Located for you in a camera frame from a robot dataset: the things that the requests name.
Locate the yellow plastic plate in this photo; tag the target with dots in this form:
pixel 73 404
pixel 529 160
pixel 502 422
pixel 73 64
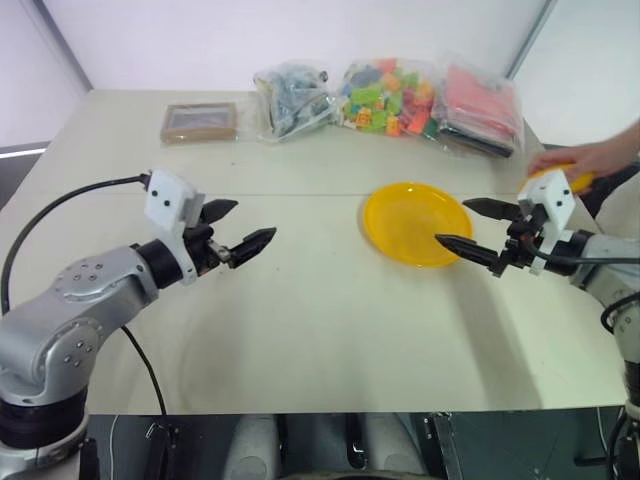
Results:
pixel 410 220

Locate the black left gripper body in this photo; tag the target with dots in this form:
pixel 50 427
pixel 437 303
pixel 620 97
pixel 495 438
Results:
pixel 202 247

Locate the clear bag of grey parts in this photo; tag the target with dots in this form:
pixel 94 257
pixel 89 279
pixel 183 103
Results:
pixel 295 102

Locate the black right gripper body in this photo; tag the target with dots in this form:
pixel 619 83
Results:
pixel 522 245

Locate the person's bare hand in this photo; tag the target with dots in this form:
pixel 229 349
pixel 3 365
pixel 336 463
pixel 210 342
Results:
pixel 585 157

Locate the clear bag of red-black items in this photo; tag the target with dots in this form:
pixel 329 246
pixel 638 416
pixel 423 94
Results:
pixel 477 112

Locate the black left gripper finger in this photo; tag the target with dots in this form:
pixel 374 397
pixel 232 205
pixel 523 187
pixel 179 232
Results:
pixel 252 245
pixel 220 209

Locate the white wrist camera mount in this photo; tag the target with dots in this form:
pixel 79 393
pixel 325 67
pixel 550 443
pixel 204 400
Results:
pixel 552 197
pixel 167 197

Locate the brown framed flat box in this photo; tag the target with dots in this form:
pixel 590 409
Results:
pixel 200 122

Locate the person's bare forearm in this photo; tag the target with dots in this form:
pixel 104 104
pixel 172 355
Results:
pixel 632 135

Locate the clear bag of colourful blocks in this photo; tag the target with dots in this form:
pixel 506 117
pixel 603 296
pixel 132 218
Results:
pixel 387 97

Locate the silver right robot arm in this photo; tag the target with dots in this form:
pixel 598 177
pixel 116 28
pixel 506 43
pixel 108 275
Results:
pixel 607 270

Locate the yellow orange object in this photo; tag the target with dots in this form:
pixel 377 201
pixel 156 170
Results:
pixel 582 183

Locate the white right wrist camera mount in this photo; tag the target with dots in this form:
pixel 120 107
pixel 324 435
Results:
pixel 552 197

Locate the person's dark clothing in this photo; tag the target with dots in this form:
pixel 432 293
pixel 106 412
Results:
pixel 617 195

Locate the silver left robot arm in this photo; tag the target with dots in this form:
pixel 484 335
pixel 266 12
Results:
pixel 60 320

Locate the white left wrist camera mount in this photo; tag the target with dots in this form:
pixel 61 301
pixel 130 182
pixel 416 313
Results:
pixel 167 197

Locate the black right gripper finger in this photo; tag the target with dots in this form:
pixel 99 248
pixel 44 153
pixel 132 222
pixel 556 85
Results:
pixel 470 248
pixel 492 207

